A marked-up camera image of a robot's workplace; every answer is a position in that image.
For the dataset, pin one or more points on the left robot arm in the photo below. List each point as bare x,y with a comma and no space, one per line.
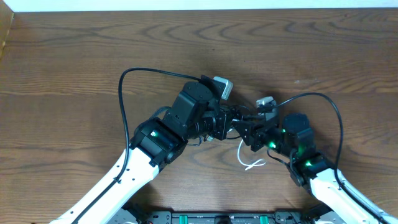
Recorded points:
195,113

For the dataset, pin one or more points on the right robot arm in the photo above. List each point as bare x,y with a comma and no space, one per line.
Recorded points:
310,169

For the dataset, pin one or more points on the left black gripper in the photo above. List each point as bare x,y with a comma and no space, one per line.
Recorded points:
221,133

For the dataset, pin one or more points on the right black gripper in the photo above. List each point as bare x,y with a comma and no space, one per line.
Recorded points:
255,134

